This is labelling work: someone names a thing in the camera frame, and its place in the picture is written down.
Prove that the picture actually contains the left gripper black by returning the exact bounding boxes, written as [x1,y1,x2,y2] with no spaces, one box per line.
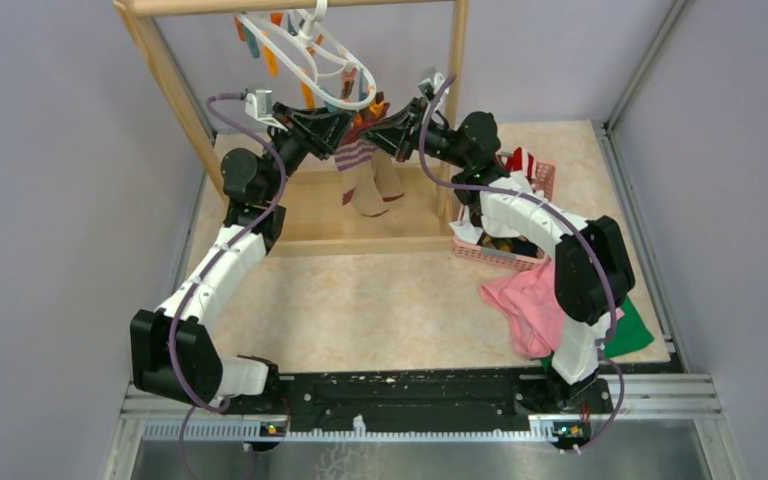
[260,102,357,202]

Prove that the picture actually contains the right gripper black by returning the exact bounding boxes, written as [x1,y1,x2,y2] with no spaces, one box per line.
[358,98,470,170]

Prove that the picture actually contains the purple striped sock maroon cuff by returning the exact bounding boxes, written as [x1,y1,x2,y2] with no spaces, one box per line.
[369,92,404,203]

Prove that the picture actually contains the purple striped tan sock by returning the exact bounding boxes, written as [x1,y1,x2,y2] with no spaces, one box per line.
[333,138,388,218]

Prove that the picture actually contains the white round clip hanger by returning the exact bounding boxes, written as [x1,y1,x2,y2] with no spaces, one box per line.
[234,1,380,125]

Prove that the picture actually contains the brown sock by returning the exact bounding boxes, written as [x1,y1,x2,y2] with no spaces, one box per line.
[341,68,367,102]

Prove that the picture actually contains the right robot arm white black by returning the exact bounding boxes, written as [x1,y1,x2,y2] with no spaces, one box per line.
[359,99,636,412]

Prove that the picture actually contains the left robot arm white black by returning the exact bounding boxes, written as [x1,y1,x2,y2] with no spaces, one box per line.
[130,103,354,414]

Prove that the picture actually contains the red white striped sock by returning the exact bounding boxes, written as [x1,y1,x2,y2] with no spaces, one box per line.
[502,147,537,179]

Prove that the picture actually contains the pink plastic basket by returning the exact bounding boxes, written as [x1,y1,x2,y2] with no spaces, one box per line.
[453,151,556,271]

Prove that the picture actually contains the pink cloth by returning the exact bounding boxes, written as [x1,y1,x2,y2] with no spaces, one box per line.
[479,258,624,360]

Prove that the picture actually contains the wooden clothes rack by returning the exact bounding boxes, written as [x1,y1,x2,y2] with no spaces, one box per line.
[113,0,471,260]

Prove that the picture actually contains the green cloth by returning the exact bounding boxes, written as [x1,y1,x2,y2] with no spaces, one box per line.
[540,298,656,372]

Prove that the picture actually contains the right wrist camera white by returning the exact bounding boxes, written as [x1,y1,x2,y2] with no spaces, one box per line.
[417,67,447,101]

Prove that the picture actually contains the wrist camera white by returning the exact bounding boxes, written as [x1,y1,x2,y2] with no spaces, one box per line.
[244,88,276,126]
[417,67,447,101]

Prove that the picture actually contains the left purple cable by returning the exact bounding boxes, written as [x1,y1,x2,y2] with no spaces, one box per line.
[167,92,289,480]

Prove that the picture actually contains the purple cable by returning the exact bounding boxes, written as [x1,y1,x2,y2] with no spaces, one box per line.
[167,92,289,480]
[418,74,625,453]

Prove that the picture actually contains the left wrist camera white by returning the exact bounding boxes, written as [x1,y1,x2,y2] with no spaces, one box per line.
[244,88,276,126]

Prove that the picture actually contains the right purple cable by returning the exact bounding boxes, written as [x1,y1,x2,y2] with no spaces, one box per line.
[418,74,625,453]

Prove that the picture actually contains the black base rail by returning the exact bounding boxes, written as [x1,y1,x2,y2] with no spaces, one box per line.
[228,367,617,449]

